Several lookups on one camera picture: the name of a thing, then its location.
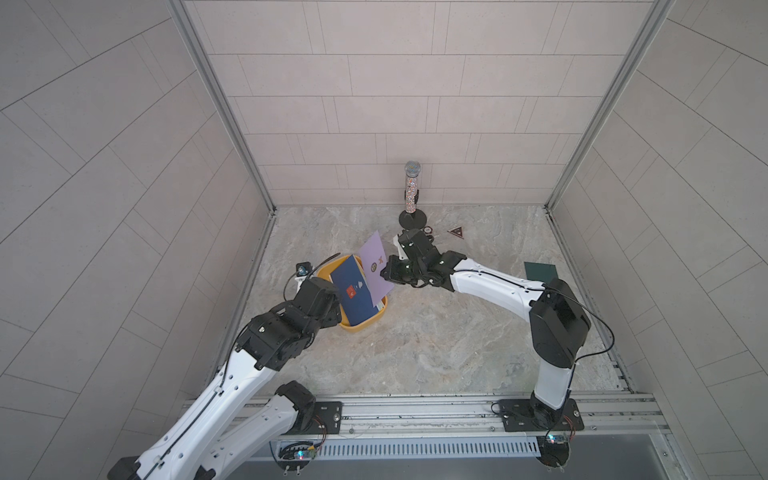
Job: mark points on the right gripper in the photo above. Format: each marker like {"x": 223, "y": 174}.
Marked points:
{"x": 393, "y": 262}

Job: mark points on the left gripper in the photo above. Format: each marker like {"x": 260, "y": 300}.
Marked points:
{"x": 332, "y": 310}

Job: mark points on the navy blue envelope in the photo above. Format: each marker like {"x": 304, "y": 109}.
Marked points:
{"x": 355, "y": 296}

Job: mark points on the purple envelope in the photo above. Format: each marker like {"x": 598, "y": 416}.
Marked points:
{"x": 373, "y": 261}

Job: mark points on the dark green envelope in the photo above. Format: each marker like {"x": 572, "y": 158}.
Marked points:
{"x": 541, "y": 272}

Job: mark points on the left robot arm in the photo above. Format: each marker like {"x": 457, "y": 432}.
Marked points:
{"x": 203, "y": 444}

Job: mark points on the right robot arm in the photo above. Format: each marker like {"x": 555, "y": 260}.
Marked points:
{"x": 558, "y": 322}

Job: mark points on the left circuit board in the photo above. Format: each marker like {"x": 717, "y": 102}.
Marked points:
{"x": 296, "y": 456}

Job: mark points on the circuit board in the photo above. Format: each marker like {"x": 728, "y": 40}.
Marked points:
{"x": 554, "y": 451}
{"x": 296, "y": 456}

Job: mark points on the right circuit board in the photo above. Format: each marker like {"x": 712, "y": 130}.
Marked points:
{"x": 554, "y": 451}

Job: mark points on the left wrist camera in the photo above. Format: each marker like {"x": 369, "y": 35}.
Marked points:
{"x": 303, "y": 271}

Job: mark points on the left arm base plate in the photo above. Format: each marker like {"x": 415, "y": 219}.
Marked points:
{"x": 318, "y": 418}

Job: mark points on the aluminium mounting rail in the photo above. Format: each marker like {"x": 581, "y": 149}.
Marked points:
{"x": 467, "y": 415}

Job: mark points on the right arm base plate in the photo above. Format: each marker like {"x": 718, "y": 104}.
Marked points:
{"x": 540, "y": 415}

